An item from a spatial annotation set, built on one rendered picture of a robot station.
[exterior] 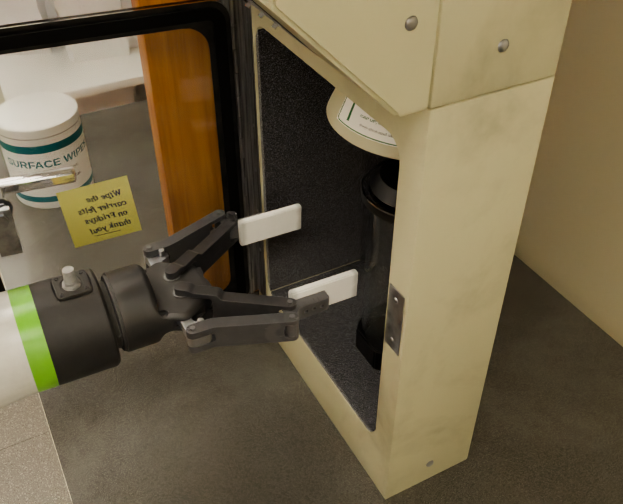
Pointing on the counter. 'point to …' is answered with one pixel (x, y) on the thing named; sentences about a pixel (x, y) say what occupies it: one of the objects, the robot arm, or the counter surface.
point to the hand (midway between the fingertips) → (311, 252)
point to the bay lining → (307, 169)
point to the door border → (213, 92)
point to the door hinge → (243, 57)
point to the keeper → (394, 319)
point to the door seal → (131, 31)
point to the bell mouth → (359, 127)
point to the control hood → (369, 44)
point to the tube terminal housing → (446, 227)
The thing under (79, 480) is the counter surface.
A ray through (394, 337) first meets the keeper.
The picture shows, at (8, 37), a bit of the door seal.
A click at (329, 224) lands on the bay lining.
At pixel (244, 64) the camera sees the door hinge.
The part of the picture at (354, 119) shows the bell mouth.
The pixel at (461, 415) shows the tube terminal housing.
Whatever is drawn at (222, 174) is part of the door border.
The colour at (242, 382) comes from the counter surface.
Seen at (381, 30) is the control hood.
